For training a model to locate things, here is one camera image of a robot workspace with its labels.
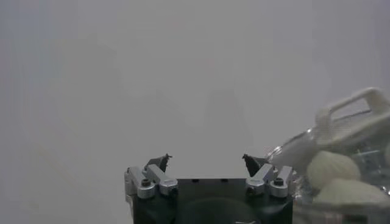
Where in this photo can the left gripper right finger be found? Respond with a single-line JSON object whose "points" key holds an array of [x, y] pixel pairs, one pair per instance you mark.
{"points": [[268, 181]]}

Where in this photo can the white steamed baozi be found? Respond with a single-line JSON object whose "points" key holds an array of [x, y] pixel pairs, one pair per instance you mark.
{"points": [[332, 169], [350, 191]]}

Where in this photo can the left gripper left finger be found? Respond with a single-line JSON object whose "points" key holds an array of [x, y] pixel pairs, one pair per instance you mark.
{"points": [[152, 182]]}

